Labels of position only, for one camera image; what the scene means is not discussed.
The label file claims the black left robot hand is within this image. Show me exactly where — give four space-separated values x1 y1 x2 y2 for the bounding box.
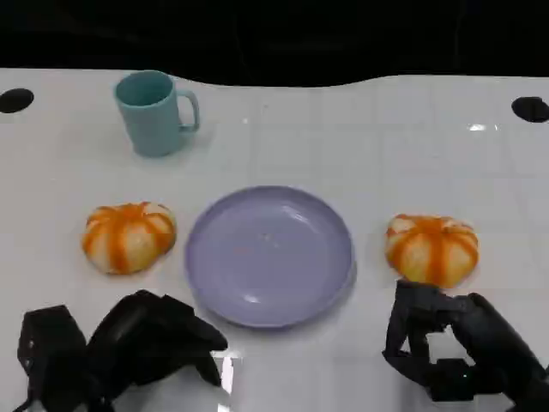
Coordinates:
85 289 229 412

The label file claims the black table cable hole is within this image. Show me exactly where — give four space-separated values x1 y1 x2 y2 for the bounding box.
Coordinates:
0 88 35 114
510 96 549 124

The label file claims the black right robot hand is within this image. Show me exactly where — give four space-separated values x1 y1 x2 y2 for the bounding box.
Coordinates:
382 280 549 403

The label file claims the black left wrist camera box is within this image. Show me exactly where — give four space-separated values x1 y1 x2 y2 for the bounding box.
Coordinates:
16 305 90 407

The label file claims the pale green mug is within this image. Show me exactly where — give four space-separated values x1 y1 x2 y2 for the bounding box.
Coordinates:
113 70 201 157

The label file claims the lilac plate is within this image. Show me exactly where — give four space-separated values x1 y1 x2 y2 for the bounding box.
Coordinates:
184 185 358 330

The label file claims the orange white toy bread roll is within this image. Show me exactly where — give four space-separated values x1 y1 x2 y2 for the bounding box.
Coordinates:
81 201 178 276
385 213 480 289

